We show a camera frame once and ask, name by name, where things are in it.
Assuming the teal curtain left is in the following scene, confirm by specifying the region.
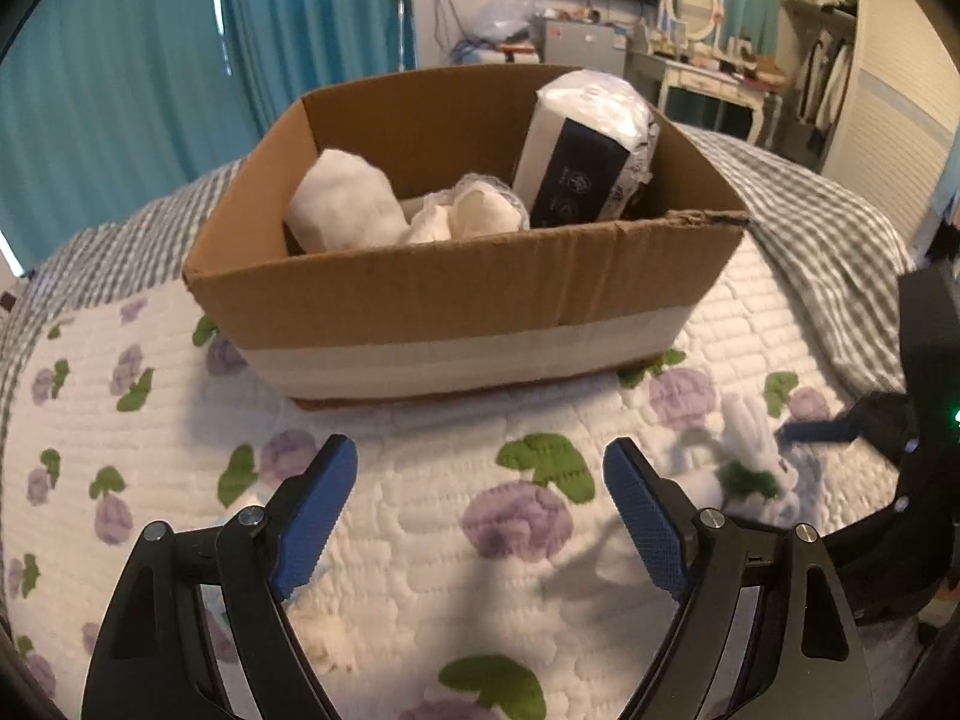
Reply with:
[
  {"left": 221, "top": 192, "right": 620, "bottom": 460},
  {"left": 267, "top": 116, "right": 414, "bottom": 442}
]
[{"left": 2, "top": 0, "right": 415, "bottom": 266}]

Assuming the brown cardboard box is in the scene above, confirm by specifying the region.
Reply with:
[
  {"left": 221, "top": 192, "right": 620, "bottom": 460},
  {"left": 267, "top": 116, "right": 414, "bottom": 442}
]
[{"left": 184, "top": 65, "right": 748, "bottom": 405}]

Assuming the white oval vanity mirror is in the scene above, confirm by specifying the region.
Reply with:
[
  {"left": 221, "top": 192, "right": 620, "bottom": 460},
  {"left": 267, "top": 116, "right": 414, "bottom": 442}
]
[{"left": 661, "top": 0, "right": 722, "bottom": 43}]

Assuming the white black tissue pack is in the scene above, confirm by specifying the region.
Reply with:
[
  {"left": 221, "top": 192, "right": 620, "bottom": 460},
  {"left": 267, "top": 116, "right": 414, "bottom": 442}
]
[{"left": 512, "top": 70, "right": 659, "bottom": 227}]

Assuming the white cloth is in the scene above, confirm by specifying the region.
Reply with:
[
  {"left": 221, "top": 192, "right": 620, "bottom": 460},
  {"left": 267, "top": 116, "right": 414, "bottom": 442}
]
[{"left": 400, "top": 172, "right": 530, "bottom": 244}]

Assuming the white dressing table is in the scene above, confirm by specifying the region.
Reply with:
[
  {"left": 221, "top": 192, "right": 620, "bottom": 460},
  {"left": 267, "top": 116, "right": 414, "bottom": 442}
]
[{"left": 625, "top": 41, "right": 782, "bottom": 146}]

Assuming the white wardrobe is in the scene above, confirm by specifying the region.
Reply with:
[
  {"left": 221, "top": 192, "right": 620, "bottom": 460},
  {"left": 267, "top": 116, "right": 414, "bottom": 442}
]
[{"left": 776, "top": 0, "right": 958, "bottom": 241}]

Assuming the white fluffy sock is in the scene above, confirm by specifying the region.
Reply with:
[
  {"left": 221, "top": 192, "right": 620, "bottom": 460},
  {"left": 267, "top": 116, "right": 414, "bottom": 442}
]
[{"left": 672, "top": 394, "right": 800, "bottom": 528}]

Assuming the grey mini fridge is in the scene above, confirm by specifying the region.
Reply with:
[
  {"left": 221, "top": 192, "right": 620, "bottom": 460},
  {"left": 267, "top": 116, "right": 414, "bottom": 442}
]
[{"left": 540, "top": 18, "right": 628, "bottom": 76}]

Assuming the white floral quilt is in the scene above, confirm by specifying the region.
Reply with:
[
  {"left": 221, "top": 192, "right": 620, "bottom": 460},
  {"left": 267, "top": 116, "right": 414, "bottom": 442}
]
[{"left": 2, "top": 238, "right": 908, "bottom": 718}]

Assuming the grey checked blanket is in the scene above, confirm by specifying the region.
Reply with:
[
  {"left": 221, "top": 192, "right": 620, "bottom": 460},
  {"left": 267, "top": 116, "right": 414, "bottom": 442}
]
[{"left": 2, "top": 128, "right": 908, "bottom": 422}]

